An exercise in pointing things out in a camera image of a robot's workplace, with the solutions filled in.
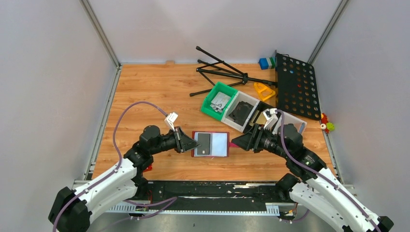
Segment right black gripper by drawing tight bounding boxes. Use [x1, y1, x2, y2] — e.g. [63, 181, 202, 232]
[231, 123, 289, 160]

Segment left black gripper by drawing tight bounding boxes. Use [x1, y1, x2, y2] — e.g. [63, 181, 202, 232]
[150, 126, 201, 155]

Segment red leather card holder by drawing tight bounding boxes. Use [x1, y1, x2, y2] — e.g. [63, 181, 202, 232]
[191, 131, 238, 158]

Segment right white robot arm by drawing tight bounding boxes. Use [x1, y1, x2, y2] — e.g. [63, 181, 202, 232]
[232, 124, 394, 232]

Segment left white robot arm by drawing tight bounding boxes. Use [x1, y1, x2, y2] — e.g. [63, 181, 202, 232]
[48, 125, 201, 232]

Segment grey card in holder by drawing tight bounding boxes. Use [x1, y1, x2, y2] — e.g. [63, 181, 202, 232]
[196, 133, 211, 156]

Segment black plastic bin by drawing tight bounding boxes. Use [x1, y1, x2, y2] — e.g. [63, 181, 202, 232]
[243, 101, 274, 133]

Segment white bin with black parts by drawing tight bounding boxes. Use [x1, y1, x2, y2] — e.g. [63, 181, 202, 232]
[221, 91, 260, 132]

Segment black parts in bin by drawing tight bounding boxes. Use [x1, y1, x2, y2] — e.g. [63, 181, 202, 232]
[229, 101, 253, 126]

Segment green plastic bin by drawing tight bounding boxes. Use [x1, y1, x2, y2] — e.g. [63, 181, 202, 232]
[201, 82, 238, 121]

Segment red building brick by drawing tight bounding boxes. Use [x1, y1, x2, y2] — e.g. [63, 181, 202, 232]
[144, 164, 153, 172]

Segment grey metal parts in bin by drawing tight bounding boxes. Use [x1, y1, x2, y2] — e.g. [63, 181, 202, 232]
[210, 92, 231, 113]

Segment yellow plastic triangle piece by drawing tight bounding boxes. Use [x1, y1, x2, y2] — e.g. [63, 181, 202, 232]
[253, 83, 276, 102]

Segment white bin at end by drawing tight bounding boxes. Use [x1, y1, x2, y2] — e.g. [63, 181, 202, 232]
[272, 112, 307, 134]

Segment black folding tripod stand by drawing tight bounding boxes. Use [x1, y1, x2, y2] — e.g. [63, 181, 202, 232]
[195, 46, 278, 87]

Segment black perforated metal panel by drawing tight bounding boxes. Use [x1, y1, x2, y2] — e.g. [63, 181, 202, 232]
[275, 53, 322, 121]

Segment blue toy block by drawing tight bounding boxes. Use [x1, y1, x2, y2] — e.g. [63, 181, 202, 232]
[258, 58, 272, 70]

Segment green toy block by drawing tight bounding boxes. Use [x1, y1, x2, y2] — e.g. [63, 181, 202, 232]
[269, 57, 277, 69]

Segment colourful small toy pile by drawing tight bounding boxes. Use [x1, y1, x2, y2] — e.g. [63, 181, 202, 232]
[320, 113, 335, 134]

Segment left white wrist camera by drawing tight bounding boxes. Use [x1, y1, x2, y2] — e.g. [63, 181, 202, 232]
[164, 112, 178, 131]

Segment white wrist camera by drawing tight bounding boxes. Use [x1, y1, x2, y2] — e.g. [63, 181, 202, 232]
[164, 112, 178, 131]
[263, 108, 278, 130]

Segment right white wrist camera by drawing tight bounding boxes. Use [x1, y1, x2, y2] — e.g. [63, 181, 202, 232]
[263, 108, 278, 130]

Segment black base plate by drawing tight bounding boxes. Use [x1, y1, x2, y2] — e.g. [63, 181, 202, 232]
[132, 181, 295, 212]

